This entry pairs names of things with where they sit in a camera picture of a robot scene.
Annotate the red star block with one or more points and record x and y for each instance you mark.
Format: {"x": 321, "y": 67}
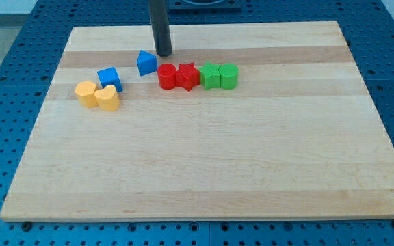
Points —
{"x": 187, "y": 76}

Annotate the green star block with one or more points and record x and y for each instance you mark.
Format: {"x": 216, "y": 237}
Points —
{"x": 210, "y": 76}

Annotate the red cylinder block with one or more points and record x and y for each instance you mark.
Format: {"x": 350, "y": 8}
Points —
{"x": 166, "y": 74}

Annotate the green cylinder block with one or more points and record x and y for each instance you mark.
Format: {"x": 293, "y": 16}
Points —
{"x": 228, "y": 76}

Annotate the blue triangle block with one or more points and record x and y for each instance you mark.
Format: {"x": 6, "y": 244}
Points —
{"x": 146, "y": 63}

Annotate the yellow heart block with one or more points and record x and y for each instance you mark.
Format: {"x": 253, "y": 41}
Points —
{"x": 107, "y": 98}

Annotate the blue cube block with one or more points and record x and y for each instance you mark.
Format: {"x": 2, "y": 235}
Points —
{"x": 109, "y": 76}

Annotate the light wooden board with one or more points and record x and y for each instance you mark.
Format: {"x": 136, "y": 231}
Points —
{"x": 299, "y": 138}

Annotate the yellow hexagon block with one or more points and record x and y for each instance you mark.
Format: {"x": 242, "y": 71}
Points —
{"x": 84, "y": 92}

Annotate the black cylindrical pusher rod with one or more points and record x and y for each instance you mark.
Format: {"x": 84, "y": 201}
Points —
{"x": 160, "y": 27}

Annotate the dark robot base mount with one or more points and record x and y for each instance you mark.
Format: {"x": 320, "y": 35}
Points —
{"x": 185, "y": 5}

